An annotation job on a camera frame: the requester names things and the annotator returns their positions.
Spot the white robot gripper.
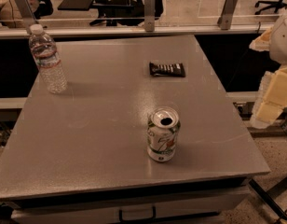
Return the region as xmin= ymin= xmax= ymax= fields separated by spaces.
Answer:
xmin=249 ymin=8 xmax=287 ymax=129

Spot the green white 7up can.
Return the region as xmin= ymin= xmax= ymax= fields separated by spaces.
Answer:
xmin=147 ymin=106 xmax=181 ymax=162

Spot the black snack bar wrapper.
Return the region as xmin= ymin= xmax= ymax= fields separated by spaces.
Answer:
xmin=149 ymin=63 xmax=185 ymax=77

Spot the black stool with seat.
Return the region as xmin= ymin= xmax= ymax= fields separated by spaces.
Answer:
xmin=58 ymin=0 xmax=164 ymax=26

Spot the clear plastic water bottle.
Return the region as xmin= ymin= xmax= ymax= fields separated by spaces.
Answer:
xmin=29 ymin=24 xmax=67 ymax=93

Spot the grey metal bracket right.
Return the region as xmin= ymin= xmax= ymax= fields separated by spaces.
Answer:
xmin=217 ymin=0 xmax=238 ymax=30

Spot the grey metal bracket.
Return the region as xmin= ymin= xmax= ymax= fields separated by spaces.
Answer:
xmin=217 ymin=0 xmax=238 ymax=30
xmin=14 ymin=0 xmax=37 ymax=34
xmin=144 ymin=0 xmax=155 ymax=32

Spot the grey metal bracket middle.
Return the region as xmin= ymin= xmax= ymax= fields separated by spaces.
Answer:
xmin=144 ymin=0 xmax=155 ymax=32

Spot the black drawer handle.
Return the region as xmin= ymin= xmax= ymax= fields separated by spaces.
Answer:
xmin=118 ymin=206 xmax=157 ymax=224

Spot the grey metal bracket left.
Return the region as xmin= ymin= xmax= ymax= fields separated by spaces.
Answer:
xmin=14 ymin=0 xmax=37 ymax=34

